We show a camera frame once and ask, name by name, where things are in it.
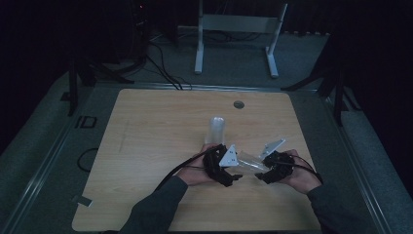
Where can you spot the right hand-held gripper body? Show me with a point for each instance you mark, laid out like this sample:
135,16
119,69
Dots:
279,165

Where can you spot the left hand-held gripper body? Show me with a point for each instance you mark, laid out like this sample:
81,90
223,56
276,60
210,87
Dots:
216,165

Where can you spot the clear plastic cup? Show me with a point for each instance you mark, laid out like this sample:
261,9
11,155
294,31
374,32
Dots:
250,164

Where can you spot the person's left hand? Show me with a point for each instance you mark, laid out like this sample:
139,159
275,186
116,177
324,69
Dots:
193,172

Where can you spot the person's right hand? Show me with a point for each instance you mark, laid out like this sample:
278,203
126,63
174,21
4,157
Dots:
303,177

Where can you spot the grey round table grommet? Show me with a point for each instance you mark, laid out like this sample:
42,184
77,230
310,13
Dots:
238,104

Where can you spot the black metal stand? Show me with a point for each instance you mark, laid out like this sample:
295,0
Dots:
338,94
73,84

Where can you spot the white metal stand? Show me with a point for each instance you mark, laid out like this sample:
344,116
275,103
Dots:
237,23

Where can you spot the black floor bracket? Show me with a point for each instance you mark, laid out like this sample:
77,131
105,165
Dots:
86,122

